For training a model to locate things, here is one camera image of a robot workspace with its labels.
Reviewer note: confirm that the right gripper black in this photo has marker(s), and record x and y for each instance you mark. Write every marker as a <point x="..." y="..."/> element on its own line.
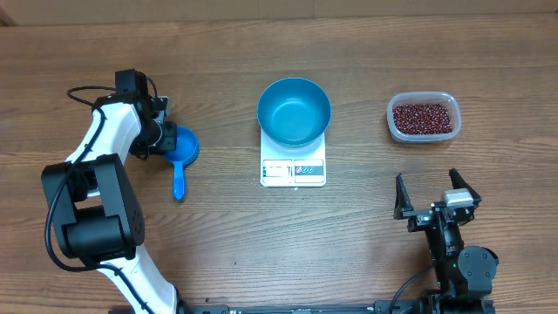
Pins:
<point x="420" y="218"/>

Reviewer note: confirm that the blue plastic measuring scoop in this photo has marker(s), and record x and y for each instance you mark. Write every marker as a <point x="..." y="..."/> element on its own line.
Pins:
<point x="186" y="152"/>

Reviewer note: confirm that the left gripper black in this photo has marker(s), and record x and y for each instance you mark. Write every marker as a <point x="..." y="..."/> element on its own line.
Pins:
<point x="170" y="139"/>

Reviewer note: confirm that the red beans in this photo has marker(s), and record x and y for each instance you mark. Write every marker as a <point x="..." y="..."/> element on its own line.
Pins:
<point x="422" y="119"/>

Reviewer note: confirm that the white digital kitchen scale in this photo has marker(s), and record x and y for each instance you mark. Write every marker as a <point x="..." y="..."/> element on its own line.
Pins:
<point x="293" y="167"/>

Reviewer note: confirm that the teal metal bowl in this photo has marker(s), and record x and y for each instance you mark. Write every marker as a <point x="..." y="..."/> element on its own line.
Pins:
<point x="294" y="112"/>

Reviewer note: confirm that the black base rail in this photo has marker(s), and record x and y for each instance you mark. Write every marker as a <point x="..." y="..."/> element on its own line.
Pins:
<point x="379" y="307"/>

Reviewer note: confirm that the clear plastic container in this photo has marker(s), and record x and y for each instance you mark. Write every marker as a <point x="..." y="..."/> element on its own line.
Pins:
<point x="443" y="98"/>

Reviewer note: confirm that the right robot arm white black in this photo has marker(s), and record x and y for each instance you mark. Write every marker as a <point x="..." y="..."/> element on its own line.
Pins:
<point x="464" y="274"/>

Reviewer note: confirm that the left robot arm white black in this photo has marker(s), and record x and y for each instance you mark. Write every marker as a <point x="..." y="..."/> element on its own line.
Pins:
<point x="94" y="220"/>

